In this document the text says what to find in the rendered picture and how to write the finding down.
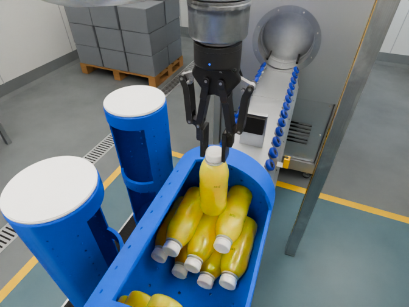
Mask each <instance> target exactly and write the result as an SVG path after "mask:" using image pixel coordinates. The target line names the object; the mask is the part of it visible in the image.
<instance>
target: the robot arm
mask: <svg viewBox="0 0 409 307"><path fill-rule="evenodd" d="M41 1H44V2H48V3H51V4H56V5H62V6H67V7H99V6H114V5H124V4H132V3H136V2H142V1H146V0H41ZM251 2H252V0H187V11H188V28H189V36H190V37H191V38H192V39H193V40H194V63H195V65H194V68H193V69H192V70H191V71H188V70H185V71H184V72H183V73H182V74H181V75H180V76H179V77H178V79H179V81H180V84H181V86H182V87H183V95H184V106H185V112H186V122H187V123H188V124H193V125H194V126H195V127H196V139H197V140H199V141H200V157H203V158H204V156H205V151H206V149H207V148H208V144H209V122H205V120H206V115H207V111H208V106H209V101H210V97H211V95H216V96H219V97H220V102H221V103H222V108H223V115H224V120H225V127H226V129H225V130H224V132H223V134H222V162H223V163H225V161H226V159H227V157H228V155H229V148H230V147H232V145H233V144H234V137H235V134H238V135H241V134H242V132H243V130H244V128H245V124H246V118H247V114H248V108H249V104H250V98H251V94H252V93H253V91H254V89H255V87H256V85H257V83H256V81H255V80H252V81H249V80H247V79H245V78H244V77H243V74H242V72H241V69H240V63H241V55H242V40H244V39H245V38H246V37H247V35H248V26H249V20H250V7H251ZM194 78H195V80H196V81H197V83H198V84H199V86H200V87H201V93H200V103H199V107H198V113H197V111H196V103H195V89H194ZM238 84H239V85H240V91H241V93H242V94H243V95H242V98H241V101H240V108H239V115H238V120H237V124H236V122H235V116H234V107H233V101H232V91H233V89H234V88H235V87H236V86H237V85H238Z"/></svg>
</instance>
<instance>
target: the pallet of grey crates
mask: <svg viewBox="0 0 409 307"><path fill-rule="evenodd" d="M64 8H65V12H66V16H67V18H68V22H69V26H70V29H71V32H72V36H73V39H74V43H76V44H75V46H76V48H77V52H78V55H79V59H80V62H81V63H80V66H81V69H82V73H85V74H89V73H91V72H93V71H94V70H96V69H98V68H100V69H107V70H110V71H113V75H114V79H115V80H122V79H124V78H126V77H127V76H129V75H130V74H131V75H135V76H141V77H146V78H148V79H149V86H152V87H155V88H157V87H158V86H159V85H160V84H162V83H163V82H164V81H165V80H166V79H168V78H169V77H170V76H171V75H172V74H173V73H174V72H176V71H177V70H178V69H179V68H181V67H182V66H183V56H182V49H181V34H180V4H179V0H146V1H142V2H136V3H132V4H124V5H114V6H99V7H67V6H64Z"/></svg>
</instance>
